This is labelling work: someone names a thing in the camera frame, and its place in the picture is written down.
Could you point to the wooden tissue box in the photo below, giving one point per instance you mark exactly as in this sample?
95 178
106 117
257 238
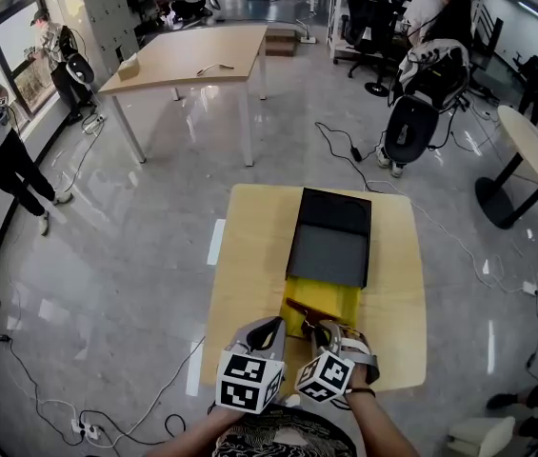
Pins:
129 68

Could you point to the person's right forearm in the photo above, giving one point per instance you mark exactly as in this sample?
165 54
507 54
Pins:
380 426

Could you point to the black drawer box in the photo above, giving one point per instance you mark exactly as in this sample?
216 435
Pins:
330 250

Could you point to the black shell backpack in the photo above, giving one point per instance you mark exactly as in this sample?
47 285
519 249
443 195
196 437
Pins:
411 131

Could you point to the white power adapter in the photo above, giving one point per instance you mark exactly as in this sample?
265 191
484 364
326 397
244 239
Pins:
529 288

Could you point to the row of black office chairs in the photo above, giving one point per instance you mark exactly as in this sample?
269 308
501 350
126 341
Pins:
364 31

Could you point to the cream shell backpack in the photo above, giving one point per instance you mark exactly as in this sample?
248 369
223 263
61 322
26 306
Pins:
480 438

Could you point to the square wooden pedestal table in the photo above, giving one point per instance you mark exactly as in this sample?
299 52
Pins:
254 245

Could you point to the person's right hand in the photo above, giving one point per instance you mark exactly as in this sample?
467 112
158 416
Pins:
360 378

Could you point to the long wooden table white legs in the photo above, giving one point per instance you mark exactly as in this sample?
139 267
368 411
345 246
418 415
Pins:
192 50

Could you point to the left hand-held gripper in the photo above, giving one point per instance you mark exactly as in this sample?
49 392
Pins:
245 381

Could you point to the person's white shoe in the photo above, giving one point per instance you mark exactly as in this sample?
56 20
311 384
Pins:
288 401

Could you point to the black coat stand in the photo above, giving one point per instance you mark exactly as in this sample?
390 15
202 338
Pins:
376 88

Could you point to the person's patterned shirt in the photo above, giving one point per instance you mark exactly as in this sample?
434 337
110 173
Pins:
283 436

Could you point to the stack of wooden boxes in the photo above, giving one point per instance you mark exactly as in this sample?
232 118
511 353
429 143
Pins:
280 41

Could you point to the person's left forearm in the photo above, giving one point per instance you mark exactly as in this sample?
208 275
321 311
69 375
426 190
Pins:
197 433

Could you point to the white power strip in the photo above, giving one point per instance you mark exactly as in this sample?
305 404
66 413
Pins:
86 430

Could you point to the grey locker cabinet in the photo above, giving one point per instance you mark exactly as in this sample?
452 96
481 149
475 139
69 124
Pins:
106 12

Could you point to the black wristband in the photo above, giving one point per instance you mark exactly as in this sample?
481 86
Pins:
361 391

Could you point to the round white table black base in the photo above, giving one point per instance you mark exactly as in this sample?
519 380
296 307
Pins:
535 145

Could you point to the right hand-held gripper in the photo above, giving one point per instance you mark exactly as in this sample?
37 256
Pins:
325 376

